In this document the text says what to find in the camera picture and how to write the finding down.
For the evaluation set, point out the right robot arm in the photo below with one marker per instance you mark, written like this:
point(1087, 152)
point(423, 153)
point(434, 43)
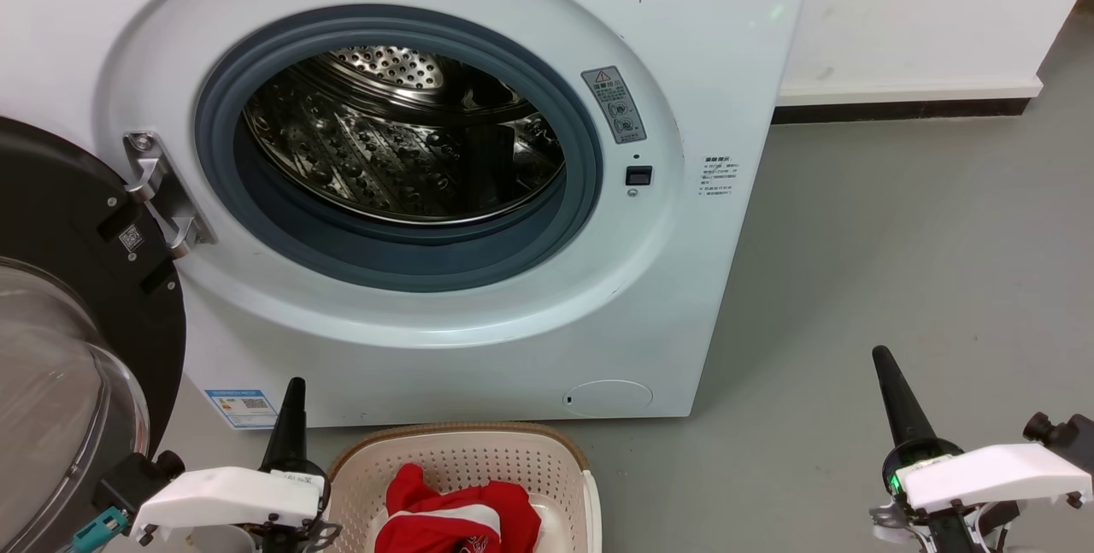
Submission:
point(1064, 435)

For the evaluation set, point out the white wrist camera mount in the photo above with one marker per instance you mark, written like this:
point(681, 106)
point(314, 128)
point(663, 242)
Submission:
point(226, 493)
point(996, 472)

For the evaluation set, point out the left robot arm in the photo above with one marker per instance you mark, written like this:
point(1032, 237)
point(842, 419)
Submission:
point(137, 478)

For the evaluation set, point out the red and white garment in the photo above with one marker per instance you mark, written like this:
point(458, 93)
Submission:
point(444, 514)

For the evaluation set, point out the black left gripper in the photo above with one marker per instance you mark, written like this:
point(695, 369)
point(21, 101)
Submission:
point(286, 538)

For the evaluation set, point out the stainless steel washing machine drum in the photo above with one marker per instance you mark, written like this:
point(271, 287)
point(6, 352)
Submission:
point(376, 151)

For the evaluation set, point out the cream perforated laundry basket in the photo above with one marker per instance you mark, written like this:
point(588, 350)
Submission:
point(479, 455)

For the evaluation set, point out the grey warning sticker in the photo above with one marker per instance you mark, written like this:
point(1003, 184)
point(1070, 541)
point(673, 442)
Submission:
point(615, 104)

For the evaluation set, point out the silver metal door hinge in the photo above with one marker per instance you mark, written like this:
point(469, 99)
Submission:
point(158, 185)

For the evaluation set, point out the black baseboard strip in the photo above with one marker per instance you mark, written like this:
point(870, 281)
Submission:
point(897, 111)

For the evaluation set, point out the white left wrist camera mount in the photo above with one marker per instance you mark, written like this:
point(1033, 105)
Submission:
point(226, 493)

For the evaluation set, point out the white front-load washing machine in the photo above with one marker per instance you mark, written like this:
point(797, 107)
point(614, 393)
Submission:
point(701, 297)

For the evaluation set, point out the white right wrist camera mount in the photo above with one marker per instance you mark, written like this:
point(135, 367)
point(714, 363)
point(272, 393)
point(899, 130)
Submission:
point(996, 472)

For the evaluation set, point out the blue energy label sticker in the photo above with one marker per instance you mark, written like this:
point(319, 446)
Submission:
point(242, 408)

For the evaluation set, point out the round drain filter cover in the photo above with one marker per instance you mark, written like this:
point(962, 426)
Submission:
point(608, 397)

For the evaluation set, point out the teal connector plug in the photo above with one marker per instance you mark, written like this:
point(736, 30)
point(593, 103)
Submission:
point(98, 529)

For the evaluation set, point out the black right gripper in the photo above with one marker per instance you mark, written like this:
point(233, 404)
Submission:
point(910, 459)

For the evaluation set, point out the white QR code sticker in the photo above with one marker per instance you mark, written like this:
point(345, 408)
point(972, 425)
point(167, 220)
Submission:
point(131, 238)

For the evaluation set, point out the black round washer door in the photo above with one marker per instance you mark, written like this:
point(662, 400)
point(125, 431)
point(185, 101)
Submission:
point(51, 194)

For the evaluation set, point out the grey rubber door gasket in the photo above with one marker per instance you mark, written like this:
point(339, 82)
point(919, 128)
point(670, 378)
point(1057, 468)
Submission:
point(393, 267)

